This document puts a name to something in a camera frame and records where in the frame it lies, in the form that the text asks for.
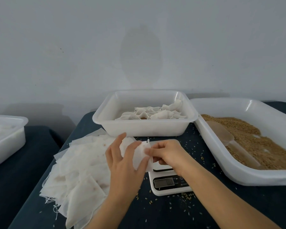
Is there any person's left hand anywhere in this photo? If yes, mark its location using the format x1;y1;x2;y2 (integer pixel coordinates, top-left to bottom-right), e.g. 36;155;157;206
105;132;151;204

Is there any pile of white bags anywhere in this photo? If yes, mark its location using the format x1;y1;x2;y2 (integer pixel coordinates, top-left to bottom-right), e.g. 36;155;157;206
39;128;134;229

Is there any dark blue tablecloth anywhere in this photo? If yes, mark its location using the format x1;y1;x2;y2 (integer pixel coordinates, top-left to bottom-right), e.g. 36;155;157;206
9;102;286;229
0;125;66;229

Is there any clear plastic scoop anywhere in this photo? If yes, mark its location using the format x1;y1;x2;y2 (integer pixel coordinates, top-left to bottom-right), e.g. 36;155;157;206
210;122;268;170

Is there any person's right forearm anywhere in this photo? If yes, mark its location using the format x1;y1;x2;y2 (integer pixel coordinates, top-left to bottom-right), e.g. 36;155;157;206
179;160;281;229

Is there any white digital kitchen scale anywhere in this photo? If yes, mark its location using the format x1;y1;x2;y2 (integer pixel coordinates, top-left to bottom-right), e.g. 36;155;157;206
148;139;194;197

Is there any white plastic tub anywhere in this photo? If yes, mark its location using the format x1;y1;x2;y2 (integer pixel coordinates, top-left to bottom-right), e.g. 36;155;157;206
92;90;200;137

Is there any person's right hand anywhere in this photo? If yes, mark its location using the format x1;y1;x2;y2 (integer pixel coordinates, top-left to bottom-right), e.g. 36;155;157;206
144;139;192;175

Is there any white tray of grain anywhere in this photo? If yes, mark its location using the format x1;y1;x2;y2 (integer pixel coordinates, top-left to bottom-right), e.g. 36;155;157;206
191;98;286;186

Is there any brown grain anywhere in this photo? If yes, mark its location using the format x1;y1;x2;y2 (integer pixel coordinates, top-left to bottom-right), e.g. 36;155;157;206
201;114;286;170

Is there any white mesh bag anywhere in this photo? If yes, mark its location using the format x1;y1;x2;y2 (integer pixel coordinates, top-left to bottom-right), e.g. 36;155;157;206
132;140;154;173

